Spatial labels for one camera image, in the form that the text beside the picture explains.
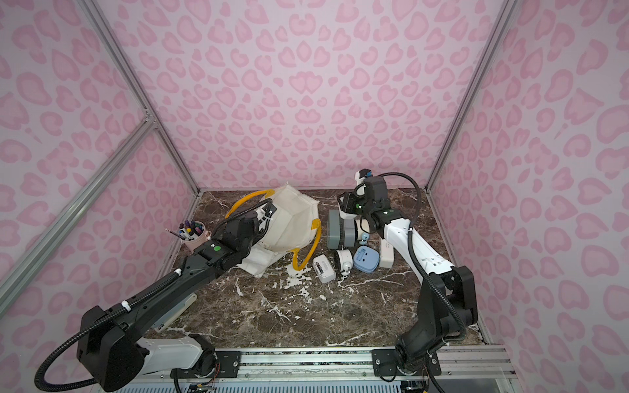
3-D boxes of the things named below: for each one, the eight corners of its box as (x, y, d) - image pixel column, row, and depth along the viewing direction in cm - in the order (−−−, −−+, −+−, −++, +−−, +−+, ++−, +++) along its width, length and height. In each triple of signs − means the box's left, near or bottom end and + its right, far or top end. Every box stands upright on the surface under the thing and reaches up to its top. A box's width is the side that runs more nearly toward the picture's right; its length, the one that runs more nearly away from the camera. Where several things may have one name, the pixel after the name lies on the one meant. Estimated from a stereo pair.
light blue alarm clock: (354, 273, 94) (355, 268, 91) (352, 250, 100) (353, 246, 97) (379, 273, 94) (381, 268, 91) (376, 250, 100) (378, 245, 97)
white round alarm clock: (340, 276, 93) (341, 267, 87) (337, 256, 98) (338, 247, 92) (353, 275, 93) (354, 266, 87) (349, 255, 98) (351, 246, 93)
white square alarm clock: (378, 268, 96) (382, 260, 90) (378, 247, 102) (381, 238, 96) (390, 270, 95) (394, 261, 90) (389, 248, 101) (392, 239, 96)
